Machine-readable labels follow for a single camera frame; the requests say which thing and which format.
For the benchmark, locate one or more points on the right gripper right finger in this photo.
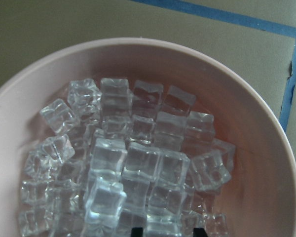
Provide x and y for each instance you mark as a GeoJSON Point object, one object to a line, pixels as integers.
{"type": "Point", "coordinates": [199, 232]}

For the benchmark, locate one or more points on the pink bowl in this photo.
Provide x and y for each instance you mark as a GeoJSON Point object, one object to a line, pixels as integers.
{"type": "Point", "coordinates": [260, 199]}

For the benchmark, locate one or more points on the pile of ice cubes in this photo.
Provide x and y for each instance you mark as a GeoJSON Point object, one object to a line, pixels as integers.
{"type": "Point", "coordinates": [146, 137]}

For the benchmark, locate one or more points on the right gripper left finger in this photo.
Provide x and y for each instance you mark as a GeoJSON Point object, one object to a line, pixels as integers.
{"type": "Point", "coordinates": [137, 232]}

